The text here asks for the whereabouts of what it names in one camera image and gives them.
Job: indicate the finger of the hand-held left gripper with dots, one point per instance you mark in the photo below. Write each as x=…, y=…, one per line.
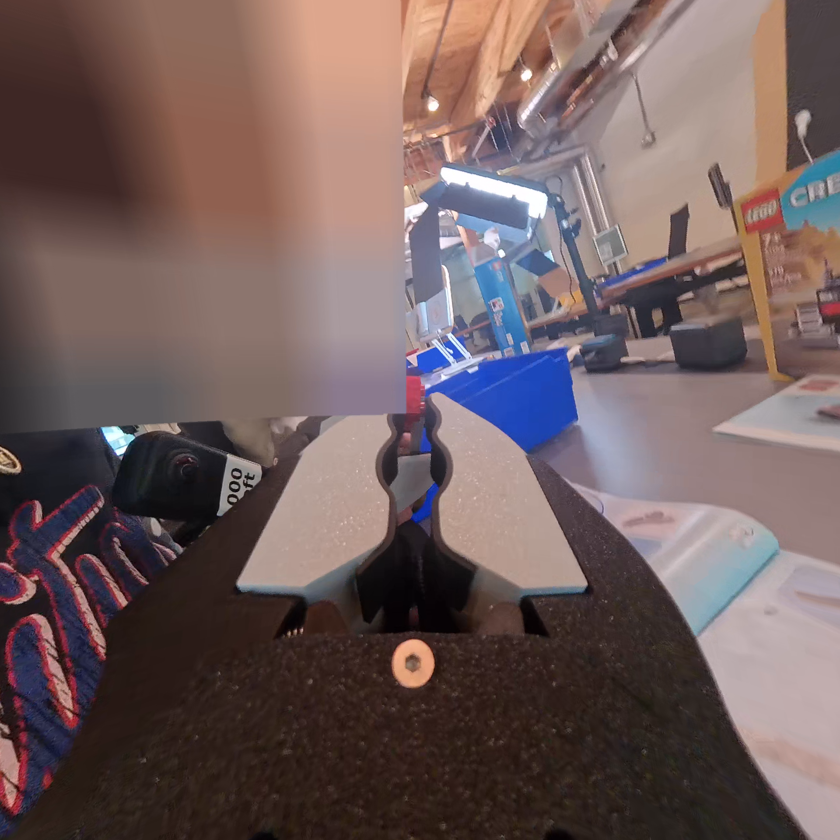
x=413, y=479

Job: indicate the metal air duct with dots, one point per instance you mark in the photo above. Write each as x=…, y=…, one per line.
x=571, y=85

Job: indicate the blue plastic bin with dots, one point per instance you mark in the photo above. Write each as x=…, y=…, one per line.
x=512, y=400

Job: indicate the red building brick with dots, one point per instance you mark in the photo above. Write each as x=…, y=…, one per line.
x=415, y=400

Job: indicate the black light stand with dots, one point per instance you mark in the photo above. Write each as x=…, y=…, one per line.
x=574, y=256

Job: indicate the wooden office desk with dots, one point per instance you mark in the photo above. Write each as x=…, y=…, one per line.
x=676, y=262

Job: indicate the studio light panel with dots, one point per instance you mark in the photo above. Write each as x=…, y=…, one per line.
x=492, y=193

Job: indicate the black panel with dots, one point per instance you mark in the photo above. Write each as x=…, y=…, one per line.
x=426, y=256

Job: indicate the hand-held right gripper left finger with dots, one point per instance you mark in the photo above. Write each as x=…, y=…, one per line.
x=315, y=512

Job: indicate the yellow toy set box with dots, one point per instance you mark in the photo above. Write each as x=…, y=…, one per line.
x=787, y=275

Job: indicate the car cover instruction booklet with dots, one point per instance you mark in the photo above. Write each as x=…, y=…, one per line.
x=781, y=420

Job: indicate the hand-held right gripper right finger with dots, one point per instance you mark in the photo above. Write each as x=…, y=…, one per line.
x=505, y=518

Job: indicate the tall blue box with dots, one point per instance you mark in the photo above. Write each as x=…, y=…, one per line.
x=502, y=302

